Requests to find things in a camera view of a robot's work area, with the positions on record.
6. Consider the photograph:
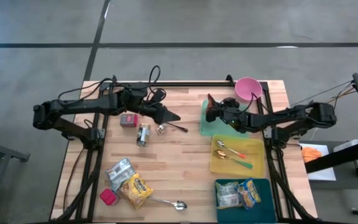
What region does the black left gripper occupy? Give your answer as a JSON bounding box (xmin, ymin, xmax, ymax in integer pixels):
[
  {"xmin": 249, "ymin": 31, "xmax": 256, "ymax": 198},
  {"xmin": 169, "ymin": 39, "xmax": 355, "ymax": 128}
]
[{"xmin": 137, "ymin": 102, "xmax": 181, "ymax": 126}]

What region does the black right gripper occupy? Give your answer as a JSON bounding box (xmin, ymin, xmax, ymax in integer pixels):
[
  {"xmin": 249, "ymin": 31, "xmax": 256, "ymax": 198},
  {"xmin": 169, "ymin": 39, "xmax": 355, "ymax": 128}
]
[{"xmin": 206, "ymin": 98, "xmax": 250, "ymax": 130}]

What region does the brown orange seasoning packet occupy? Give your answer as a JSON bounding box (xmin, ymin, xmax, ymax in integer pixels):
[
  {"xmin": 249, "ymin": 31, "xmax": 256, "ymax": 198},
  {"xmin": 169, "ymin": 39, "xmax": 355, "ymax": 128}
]
[{"xmin": 206, "ymin": 93, "xmax": 218, "ymax": 110}]

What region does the small glass saffron jar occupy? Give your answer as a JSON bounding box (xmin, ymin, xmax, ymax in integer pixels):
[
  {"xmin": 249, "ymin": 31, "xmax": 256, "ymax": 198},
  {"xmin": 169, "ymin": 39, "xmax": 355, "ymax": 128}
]
[{"xmin": 155, "ymin": 123, "xmax": 168, "ymax": 136}]

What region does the furikake jar gold lid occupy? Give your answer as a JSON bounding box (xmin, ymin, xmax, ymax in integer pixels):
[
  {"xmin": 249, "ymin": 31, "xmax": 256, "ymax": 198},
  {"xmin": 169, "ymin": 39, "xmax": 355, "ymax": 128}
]
[{"xmin": 135, "ymin": 123, "xmax": 152, "ymax": 148}]

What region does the silver spoon orange handle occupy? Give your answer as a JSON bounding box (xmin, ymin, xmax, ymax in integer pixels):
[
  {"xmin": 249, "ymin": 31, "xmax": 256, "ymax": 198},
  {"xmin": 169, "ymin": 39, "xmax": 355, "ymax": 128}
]
[{"xmin": 216, "ymin": 139, "xmax": 247, "ymax": 159}]

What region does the red-lidded spice tin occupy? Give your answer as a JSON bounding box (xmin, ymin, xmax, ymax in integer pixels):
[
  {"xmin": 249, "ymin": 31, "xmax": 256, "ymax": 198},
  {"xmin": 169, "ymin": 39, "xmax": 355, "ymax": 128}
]
[
  {"xmin": 119, "ymin": 113, "xmax": 139, "ymax": 128},
  {"xmin": 99, "ymin": 187, "xmax": 121, "ymax": 207}
]

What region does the gold spoon green handle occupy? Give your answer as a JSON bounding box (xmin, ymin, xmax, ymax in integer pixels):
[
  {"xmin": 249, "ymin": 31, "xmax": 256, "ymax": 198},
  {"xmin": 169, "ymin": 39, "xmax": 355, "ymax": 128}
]
[{"xmin": 214, "ymin": 149, "xmax": 254, "ymax": 170}]

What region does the grey silver noodle packet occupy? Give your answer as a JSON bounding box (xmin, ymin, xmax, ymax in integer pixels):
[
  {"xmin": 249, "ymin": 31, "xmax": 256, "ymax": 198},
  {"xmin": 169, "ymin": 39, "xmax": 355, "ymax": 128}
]
[{"xmin": 105, "ymin": 157, "xmax": 137, "ymax": 193}]

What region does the yellow noodle packet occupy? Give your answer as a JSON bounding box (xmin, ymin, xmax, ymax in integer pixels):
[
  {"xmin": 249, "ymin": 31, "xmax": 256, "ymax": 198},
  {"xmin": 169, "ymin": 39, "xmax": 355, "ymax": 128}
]
[{"xmin": 119, "ymin": 172, "xmax": 155, "ymax": 210}]

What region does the silver metal spoon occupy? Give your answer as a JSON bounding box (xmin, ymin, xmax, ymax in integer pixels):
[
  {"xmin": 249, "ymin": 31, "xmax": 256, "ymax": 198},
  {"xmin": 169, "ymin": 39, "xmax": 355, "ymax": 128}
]
[{"xmin": 149, "ymin": 195, "xmax": 188, "ymax": 212}]

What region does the blue ramen packet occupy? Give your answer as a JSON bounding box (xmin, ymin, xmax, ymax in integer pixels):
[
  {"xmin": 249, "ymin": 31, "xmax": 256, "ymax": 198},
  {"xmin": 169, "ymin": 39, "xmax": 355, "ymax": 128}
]
[{"xmin": 236, "ymin": 177, "xmax": 262, "ymax": 210}]

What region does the light teal translucent bin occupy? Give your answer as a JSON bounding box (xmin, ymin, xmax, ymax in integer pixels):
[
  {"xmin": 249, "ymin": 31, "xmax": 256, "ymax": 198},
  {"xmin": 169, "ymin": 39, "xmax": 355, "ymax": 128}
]
[{"xmin": 200, "ymin": 99, "xmax": 250, "ymax": 138}]

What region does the pink bowl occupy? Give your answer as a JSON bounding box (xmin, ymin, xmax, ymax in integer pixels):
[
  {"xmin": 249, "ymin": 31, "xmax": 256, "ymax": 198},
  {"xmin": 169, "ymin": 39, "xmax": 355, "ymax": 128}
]
[{"xmin": 234, "ymin": 77, "xmax": 264, "ymax": 102}]

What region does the yellow translucent bin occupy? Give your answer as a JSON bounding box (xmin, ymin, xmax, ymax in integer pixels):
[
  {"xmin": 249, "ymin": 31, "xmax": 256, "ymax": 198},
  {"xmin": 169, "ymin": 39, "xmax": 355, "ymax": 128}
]
[{"xmin": 209, "ymin": 134, "xmax": 266, "ymax": 179}]

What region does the orange cloth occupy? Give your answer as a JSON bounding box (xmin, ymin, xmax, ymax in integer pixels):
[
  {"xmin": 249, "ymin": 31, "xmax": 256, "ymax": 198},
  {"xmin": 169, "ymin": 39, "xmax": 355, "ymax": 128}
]
[{"xmin": 301, "ymin": 146, "xmax": 318, "ymax": 164}]

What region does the dark teal bin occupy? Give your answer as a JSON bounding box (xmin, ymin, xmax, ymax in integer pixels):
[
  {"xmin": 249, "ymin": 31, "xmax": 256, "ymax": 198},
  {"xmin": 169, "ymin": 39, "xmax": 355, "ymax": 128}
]
[{"xmin": 214, "ymin": 177, "xmax": 277, "ymax": 224}]

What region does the white paper sheet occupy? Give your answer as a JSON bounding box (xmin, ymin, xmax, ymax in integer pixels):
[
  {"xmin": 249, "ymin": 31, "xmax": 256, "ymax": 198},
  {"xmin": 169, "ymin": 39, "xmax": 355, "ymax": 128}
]
[{"xmin": 299, "ymin": 142, "xmax": 337, "ymax": 182}]

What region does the white plastic container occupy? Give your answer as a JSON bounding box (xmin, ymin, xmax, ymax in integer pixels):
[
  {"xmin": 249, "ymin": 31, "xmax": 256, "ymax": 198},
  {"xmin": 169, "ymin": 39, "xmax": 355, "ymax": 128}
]
[{"xmin": 333, "ymin": 139, "xmax": 358, "ymax": 153}]

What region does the black aluminium rig frame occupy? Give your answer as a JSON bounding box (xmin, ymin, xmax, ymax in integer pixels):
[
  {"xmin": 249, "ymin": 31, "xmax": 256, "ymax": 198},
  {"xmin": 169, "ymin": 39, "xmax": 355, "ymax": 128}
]
[{"xmin": 50, "ymin": 74, "xmax": 319, "ymax": 223}]

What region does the black camera cable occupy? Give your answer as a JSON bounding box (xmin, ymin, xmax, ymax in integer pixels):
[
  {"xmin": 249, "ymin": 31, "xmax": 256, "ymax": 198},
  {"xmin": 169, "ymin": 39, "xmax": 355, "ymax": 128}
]
[{"xmin": 57, "ymin": 64, "xmax": 167, "ymax": 105}]

